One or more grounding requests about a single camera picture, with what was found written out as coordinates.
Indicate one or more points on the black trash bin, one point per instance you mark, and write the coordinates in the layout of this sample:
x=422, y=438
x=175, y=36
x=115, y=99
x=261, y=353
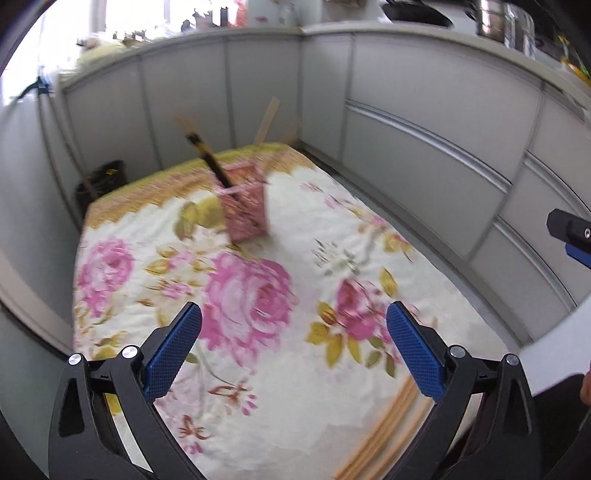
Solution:
x=104, y=180

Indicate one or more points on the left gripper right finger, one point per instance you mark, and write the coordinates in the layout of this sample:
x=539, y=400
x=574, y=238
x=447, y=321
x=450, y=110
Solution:
x=504, y=440

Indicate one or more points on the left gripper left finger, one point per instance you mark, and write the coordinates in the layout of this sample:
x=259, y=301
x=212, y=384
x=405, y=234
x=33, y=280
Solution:
x=83, y=439

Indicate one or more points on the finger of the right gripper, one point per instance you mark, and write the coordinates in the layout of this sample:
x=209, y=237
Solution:
x=579, y=255
x=570, y=229

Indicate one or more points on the steel pot on counter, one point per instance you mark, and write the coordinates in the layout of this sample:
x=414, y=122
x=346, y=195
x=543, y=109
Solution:
x=507, y=24

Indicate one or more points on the person's right hand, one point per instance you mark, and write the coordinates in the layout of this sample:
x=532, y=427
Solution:
x=585, y=391

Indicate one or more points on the pink perforated utensil holder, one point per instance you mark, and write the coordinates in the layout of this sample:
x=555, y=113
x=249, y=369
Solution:
x=243, y=204

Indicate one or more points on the wooden chopstick longest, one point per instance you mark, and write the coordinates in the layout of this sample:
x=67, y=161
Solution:
x=379, y=437

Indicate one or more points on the floral tablecloth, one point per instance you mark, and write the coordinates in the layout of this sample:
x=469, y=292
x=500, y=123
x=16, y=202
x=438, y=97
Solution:
x=293, y=366

